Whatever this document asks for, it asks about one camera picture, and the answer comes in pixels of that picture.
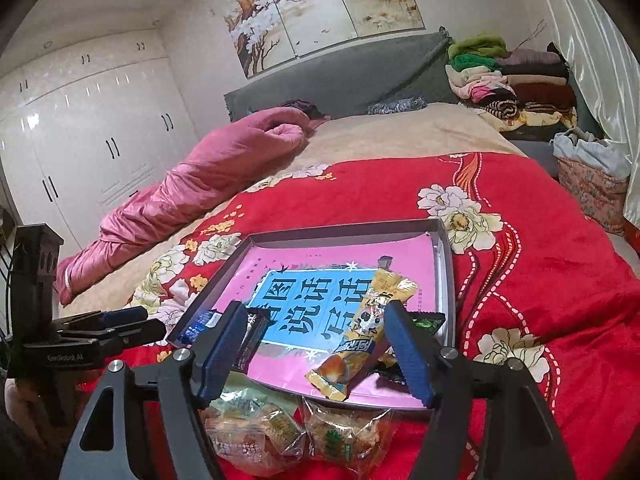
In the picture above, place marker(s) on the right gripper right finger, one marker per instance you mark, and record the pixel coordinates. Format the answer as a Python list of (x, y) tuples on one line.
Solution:
[(521, 438)]

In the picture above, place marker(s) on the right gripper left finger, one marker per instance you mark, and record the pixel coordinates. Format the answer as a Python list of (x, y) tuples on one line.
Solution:
[(111, 438)]

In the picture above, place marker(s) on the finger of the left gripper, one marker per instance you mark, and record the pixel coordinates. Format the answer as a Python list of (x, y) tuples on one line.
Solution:
[(102, 343), (101, 320)]

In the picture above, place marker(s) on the blue cookie packet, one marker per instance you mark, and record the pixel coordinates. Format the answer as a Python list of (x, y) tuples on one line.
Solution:
[(203, 322)]

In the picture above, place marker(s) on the green clear pastry packet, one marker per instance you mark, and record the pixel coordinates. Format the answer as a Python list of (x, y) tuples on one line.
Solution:
[(253, 427)]

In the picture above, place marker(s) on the yellow cartoon snack stick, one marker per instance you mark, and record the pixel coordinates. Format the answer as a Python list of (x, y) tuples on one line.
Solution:
[(365, 333)]

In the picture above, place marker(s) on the green foil candy packet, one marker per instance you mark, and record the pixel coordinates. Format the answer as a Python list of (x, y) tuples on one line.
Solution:
[(431, 322)]

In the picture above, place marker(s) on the small dark chocolate packet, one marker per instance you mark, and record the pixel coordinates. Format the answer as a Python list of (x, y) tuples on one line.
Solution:
[(387, 367)]

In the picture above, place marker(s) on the clear nut pastry packet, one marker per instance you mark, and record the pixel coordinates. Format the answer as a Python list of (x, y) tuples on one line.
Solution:
[(355, 439)]

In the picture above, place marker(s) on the Snickers bar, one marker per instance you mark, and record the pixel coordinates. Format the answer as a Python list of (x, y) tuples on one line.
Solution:
[(258, 322)]

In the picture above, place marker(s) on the person right hand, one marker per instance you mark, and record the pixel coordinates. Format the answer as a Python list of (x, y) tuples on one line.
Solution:
[(26, 409)]

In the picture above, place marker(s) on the pink blue book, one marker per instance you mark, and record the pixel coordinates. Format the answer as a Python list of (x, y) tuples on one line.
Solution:
[(312, 293)]

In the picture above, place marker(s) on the red floral blanket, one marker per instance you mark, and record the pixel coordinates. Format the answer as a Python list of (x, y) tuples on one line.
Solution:
[(534, 277)]

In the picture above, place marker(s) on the dark shallow box tray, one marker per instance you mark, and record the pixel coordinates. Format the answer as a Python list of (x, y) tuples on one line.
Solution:
[(361, 233)]

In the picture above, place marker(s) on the white wardrobe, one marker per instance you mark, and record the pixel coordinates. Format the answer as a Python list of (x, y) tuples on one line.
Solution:
[(86, 127)]

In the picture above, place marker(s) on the pink quilt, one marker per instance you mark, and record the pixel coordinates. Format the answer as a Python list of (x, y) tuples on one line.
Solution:
[(220, 165)]

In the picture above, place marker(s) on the floral fabric basket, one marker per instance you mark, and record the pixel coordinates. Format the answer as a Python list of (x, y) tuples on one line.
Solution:
[(601, 197)]

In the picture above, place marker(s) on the grey clothes pile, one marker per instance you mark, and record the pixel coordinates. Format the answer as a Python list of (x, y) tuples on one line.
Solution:
[(583, 146)]

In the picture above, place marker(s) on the beige bed sheet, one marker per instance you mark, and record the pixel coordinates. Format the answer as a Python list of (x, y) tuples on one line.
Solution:
[(438, 129)]

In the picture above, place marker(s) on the grey headboard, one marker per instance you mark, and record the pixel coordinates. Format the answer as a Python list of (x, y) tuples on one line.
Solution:
[(348, 81)]

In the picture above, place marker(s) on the folded clothes stack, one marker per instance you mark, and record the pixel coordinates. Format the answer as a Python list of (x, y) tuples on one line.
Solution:
[(524, 94)]

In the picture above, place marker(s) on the dark patterned cloth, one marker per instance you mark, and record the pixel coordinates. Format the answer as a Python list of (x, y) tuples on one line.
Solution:
[(397, 106)]

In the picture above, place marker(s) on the white satin curtain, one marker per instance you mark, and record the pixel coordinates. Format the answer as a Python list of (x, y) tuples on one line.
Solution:
[(607, 73)]

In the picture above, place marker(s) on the floral wall painting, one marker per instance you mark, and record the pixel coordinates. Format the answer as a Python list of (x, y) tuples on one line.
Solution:
[(268, 33)]

